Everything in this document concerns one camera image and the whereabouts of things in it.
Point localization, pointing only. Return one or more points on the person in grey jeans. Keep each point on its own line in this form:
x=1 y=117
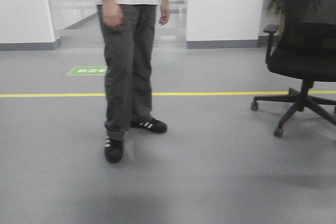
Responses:
x=127 y=81

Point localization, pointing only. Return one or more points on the yellow floor tape line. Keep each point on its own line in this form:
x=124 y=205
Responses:
x=54 y=95

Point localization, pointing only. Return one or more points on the green floor sign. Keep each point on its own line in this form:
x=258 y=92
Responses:
x=88 y=71

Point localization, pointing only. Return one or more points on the person left hand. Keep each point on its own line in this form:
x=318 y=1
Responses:
x=165 y=13

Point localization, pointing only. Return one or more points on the black office chair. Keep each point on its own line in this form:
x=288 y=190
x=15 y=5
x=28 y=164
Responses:
x=306 y=51

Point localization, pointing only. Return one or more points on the person right hand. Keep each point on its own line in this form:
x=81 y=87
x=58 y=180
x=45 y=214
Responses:
x=112 y=15

